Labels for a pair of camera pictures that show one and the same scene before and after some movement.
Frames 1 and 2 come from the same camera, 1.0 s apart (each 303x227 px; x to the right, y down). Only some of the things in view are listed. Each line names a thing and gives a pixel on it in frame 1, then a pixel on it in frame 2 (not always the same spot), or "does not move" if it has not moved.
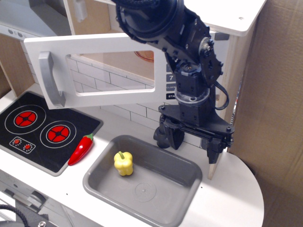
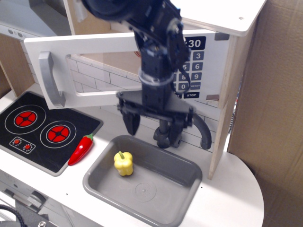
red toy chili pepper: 83,151 does not move
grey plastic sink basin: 161,191 does not move
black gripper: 196,113 to 154,101
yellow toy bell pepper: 123,161 does not move
